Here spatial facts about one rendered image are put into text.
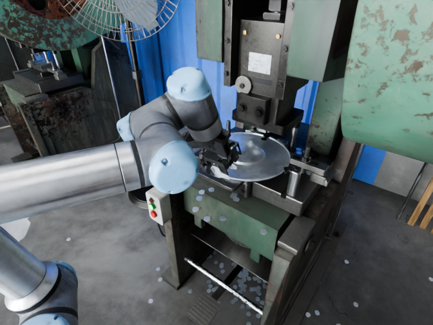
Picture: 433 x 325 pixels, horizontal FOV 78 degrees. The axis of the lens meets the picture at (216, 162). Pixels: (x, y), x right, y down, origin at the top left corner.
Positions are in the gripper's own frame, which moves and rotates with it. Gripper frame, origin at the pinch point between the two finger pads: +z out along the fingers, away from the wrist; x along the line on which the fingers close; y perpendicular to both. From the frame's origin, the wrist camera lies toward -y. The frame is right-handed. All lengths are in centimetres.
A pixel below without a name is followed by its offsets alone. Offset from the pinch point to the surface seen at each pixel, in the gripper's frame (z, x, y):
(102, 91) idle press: 47, 44, -149
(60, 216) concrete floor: 68, -43, -116
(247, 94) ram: -9.2, 23.1, -2.0
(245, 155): 6.2, 11.9, 1.0
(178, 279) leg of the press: 65, -32, -22
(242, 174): 3.0, 3.6, 5.1
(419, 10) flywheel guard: -46, 6, 34
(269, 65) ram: -16.5, 28.4, 3.3
